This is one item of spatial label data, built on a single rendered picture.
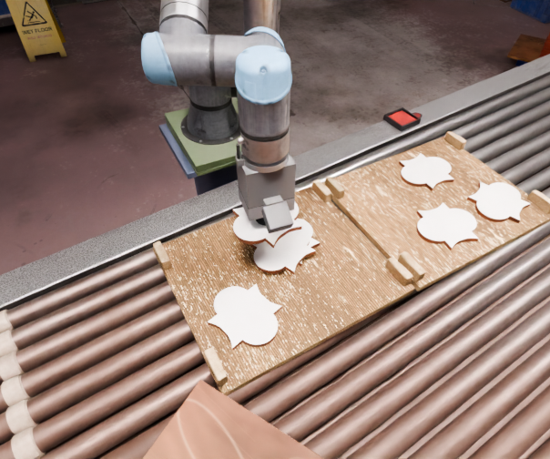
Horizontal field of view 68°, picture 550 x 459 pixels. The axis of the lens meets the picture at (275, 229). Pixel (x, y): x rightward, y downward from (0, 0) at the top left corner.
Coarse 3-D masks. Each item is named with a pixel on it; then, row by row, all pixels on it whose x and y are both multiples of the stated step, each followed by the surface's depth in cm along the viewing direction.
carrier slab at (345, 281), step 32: (224, 224) 89; (320, 224) 89; (352, 224) 89; (192, 256) 83; (224, 256) 83; (320, 256) 83; (352, 256) 83; (192, 288) 78; (224, 288) 78; (288, 288) 78; (320, 288) 78; (352, 288) 78; (384, 288) 78; (192, 320) 73; (288, 320) 73; (320, 320) 73; (352, 320) 73; (224, 352) 69; (256, 352) 69; (288, 352) 69; (224, 384) 66
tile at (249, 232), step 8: (240, 208) 77; (296, 208) 77; (240, 216) 76; (296, 216) 76; (240, 224) 74; (248, 224) 74; (256, 224) 74; (296, 224) 74; (240, 232) 73; (248, 232) 73; (256, 232) 73; (264, 232) 73; (280, 232) 73; (288, 232) 74; (240, 240) 73; (248, 240) 72; (256, 240) 72; (264, 240) 73; (272, 240) 72
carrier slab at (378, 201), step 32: (384, 160) 105; (448, 160) 105; (352, 192) 96; (384, 192) 96; (416, 192) 96; (448, 192) 96; (384, 224) 89; (416, 224) 89; (480, 224) 89; (512, 224) 89; (544, 224) 91; (416, 256) 83; (448, 256) 83; (480, 256) 84; (416, 288) 79
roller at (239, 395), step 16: (544, 192) 99; (368, 320) 77; (336, 336) 74; (304, 352) 71; (320, 352) 73; (288, 368) 70; (256, 384) 68; (240, 400) 67; (144, 432) 63; (160, 432) 62; (128, 448) 61; (144, 448) 61
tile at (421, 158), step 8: (408, 160) 103; (416, 160) 103; (424, 160) 103; (432, 160) 103; (440, 160) 103; (408, 168) 101; (416, 168) 101; (424, 168) 101; (432, 168) 101; (440, 168) 101; (448, 168) 101; (408, 176) 99; (416, 176) 99; (424, 176) 99; (432, 176) 99; (440, 176) 99; (448, 176) 99; (416, 184) 97; (424, 184) 98; (432, 184) 97
